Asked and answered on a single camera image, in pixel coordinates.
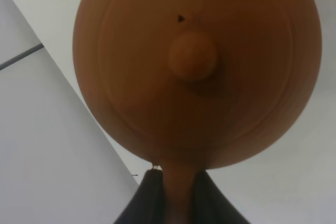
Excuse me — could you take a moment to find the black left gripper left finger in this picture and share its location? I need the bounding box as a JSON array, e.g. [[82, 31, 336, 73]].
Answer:
[[114, 168, 165, 224]]

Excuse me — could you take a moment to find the brown clay teapot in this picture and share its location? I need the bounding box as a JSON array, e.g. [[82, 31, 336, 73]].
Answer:
[[73, 0, 322, 223]]

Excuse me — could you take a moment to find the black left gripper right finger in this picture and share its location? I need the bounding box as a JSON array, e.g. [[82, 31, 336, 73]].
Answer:
[[191, 171, 249, 224]]

